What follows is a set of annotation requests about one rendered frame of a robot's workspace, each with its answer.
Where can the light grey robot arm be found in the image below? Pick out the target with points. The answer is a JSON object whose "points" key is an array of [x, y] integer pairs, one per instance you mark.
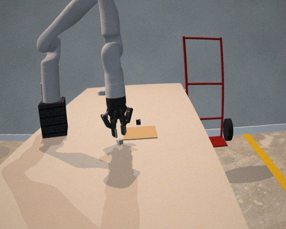
{"points": [[50, 42]]}

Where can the tan flat mat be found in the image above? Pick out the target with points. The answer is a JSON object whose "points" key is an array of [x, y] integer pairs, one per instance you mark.
{"points": [[142, 132]]}

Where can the white die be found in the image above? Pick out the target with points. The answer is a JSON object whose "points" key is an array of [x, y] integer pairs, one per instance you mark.
{"points": [[119, 141]]}

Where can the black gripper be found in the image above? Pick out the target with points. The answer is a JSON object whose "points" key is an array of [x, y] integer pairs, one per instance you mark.
{"points": [[116, 108]]}

